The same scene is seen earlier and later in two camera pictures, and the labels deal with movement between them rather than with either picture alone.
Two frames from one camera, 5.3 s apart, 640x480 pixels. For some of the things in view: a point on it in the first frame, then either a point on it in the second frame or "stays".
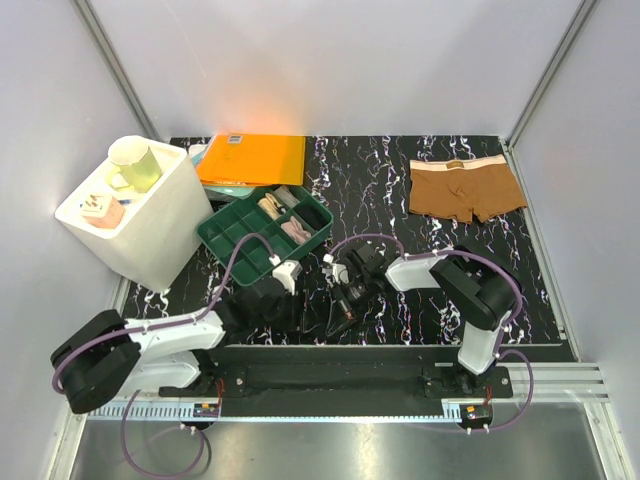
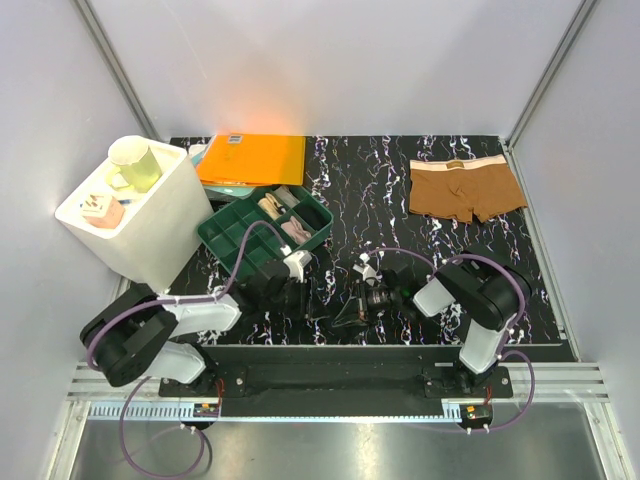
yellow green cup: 133,165 stays
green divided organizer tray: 289,218 stays
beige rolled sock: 271,206 stays
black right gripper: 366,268 -> 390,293
